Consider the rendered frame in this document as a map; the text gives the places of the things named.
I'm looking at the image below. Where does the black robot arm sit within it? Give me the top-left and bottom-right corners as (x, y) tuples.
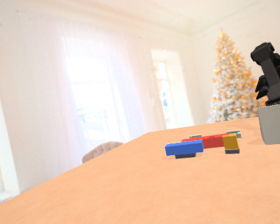
(251, 42), (280, 107)

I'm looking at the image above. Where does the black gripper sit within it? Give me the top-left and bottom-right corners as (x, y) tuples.
(255, 75), (269, 100)

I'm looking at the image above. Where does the orange rectangular block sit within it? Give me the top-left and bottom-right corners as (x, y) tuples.
(222, 134), (239, 150)

